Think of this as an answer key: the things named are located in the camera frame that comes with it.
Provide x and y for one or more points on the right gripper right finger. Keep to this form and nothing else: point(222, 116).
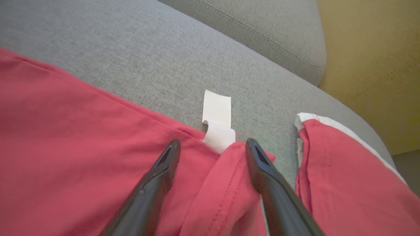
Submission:
point(275, 196)

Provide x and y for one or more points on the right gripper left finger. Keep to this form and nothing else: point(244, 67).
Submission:
point(154, 196)

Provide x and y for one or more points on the red garment with white trim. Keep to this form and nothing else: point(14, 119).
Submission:
point(65, 147)

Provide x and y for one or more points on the large grey sofa seat cushion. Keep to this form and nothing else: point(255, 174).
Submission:
point(147, 65)

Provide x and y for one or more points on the grey sofa cushion with seam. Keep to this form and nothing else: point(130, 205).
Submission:
point(279, 32)

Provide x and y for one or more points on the yellow sofa backrest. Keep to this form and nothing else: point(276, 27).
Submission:
point(377, 65)

